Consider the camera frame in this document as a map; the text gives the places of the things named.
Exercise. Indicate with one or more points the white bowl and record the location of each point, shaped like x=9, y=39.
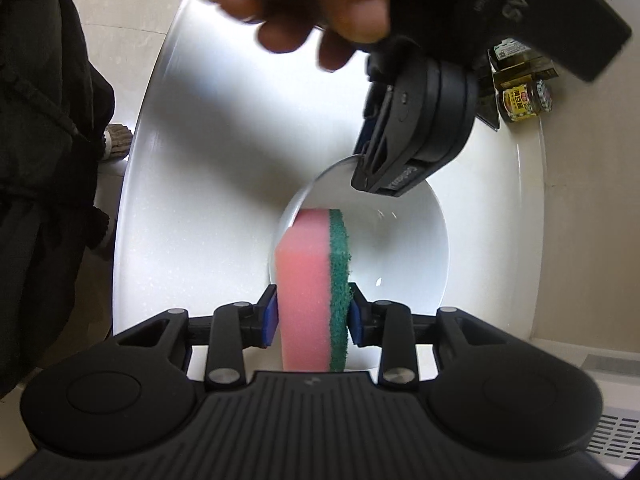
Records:
x=395, y=250

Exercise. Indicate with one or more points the clear bottle black cap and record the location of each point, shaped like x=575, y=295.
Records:
x=507, y=51

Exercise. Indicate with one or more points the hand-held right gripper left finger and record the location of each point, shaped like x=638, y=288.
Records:
x=270, y=316

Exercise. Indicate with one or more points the fuzzy grey slipper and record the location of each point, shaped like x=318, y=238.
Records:
x=119, y=139

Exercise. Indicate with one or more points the black glass gas stove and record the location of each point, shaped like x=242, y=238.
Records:
x=489, y=105

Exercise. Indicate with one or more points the person's left hand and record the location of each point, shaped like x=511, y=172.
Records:
x=350, y=0

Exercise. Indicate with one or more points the pink and green sponge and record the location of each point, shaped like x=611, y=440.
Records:
x=305, y=285

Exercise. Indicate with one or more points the yellow label jar checkered lid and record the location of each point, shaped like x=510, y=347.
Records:
x=526, y=102

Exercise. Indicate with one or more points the person's black jacket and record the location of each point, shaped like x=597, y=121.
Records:
x=40, y=160

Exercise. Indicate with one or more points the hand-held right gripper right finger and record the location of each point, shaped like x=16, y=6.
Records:
x=355, y=321

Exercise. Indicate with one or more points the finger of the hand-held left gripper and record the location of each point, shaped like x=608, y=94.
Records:
x=382, y=135

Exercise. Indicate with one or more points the white vent grille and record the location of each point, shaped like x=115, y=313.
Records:
x=616, y=427

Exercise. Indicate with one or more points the dark bottle gold label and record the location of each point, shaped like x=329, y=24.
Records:
x=525, y=71

